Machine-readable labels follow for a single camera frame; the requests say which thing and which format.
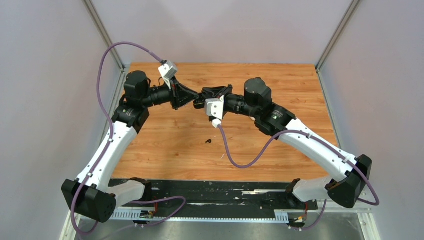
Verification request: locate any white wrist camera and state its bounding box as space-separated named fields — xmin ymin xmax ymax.
xmin=158 ymin=60 xmax=178 ymax=89
xmin=204 ymin=95 xmax=225 ymax=120

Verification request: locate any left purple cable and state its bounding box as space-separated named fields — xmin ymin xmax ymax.
xmin=70 ymin=41 xmax=187 ymax=235

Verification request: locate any slotted cable duct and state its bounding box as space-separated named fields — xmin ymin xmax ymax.
xmin=110 ymin=207 xmax=290 ymax=224

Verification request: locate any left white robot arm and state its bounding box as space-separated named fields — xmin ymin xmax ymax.
xmin=61 ymin=70 xmax=199 ymax=223

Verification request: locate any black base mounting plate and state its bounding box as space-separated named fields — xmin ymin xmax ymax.
xmin=141 ymin=180 xmax=318 ymax=218

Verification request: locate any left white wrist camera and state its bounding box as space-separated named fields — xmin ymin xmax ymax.
xmin=158 ymin=60 xmax=178 ymax=89

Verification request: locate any aluminium frame post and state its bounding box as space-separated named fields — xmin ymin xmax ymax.
xmin=315 ymin=0 xmax=362 ymax=73
xmin=82 ymin=0 xmax=126 ymax=72

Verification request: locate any right aluminium frame post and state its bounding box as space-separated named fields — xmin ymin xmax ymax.
xmin=315 ymin=0 xmax=362 ymax=73

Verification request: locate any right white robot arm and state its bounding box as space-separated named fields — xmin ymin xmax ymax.
xmin=194 ymin=77 xmax=380 ymax=209

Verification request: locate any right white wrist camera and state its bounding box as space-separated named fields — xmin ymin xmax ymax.
xmin=204 ymin=95 xmax=225 ymax=120

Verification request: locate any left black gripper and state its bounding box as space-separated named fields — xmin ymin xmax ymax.
xmin=141 ymin=75 xmax=199 ymax=111

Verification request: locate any left aluminium frame post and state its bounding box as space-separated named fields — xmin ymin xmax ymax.
xmin=82 ymin=0 xmax=126 ymax=72

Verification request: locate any black earbud charging case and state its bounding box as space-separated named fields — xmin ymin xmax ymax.
xmin=193 ymin=98 xmax=206 ymax=110

